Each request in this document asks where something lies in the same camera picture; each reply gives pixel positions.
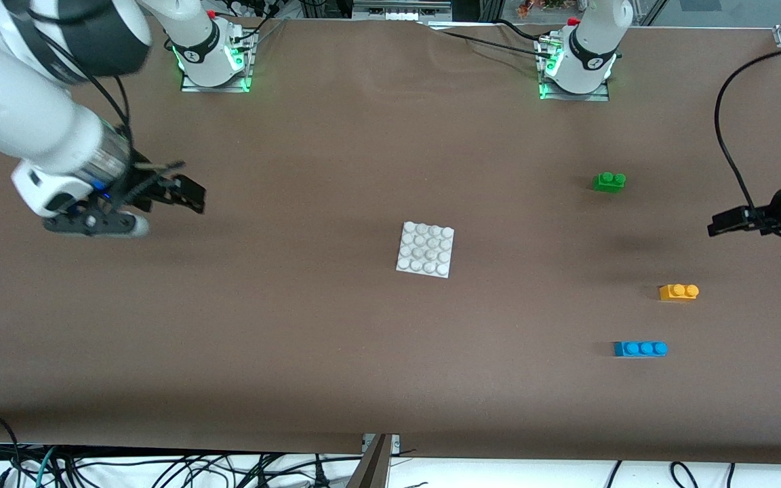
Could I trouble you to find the blue three-stud block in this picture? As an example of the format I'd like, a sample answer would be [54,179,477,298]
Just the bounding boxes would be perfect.
[613,340,668,358]

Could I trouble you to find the black cables at base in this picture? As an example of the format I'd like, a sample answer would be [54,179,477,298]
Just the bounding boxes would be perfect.
[222,0,291,52]

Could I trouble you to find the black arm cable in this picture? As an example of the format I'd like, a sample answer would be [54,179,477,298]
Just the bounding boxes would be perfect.
[713,46,781,226]
[14,17,135,174]

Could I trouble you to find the yellow two-stud block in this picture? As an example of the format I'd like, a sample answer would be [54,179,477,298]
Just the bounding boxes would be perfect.
[659,283,700,302]

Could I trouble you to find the tangled black cable bundle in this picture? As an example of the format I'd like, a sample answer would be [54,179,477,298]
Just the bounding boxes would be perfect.
[0,444,364,488]

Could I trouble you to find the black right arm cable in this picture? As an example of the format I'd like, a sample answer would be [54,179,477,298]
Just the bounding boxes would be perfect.
[14,17,135,174]

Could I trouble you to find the brown table cover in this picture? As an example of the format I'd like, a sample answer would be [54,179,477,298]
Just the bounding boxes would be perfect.
[0,14,781,466]

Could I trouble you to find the colourful small objects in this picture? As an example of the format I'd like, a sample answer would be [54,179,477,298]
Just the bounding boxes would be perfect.
[515,0,569,19]

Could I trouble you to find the long black power cable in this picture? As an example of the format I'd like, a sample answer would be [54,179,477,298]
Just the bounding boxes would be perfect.
[431,29,557,59]

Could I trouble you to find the white studded base plate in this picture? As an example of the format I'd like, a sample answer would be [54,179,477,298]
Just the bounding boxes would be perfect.
[395,221,456,279]

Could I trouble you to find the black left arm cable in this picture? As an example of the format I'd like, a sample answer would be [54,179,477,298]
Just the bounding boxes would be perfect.
[713,46,781,226]

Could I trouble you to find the teal cable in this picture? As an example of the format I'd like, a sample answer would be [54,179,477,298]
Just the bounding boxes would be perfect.
[33,446,60,488]

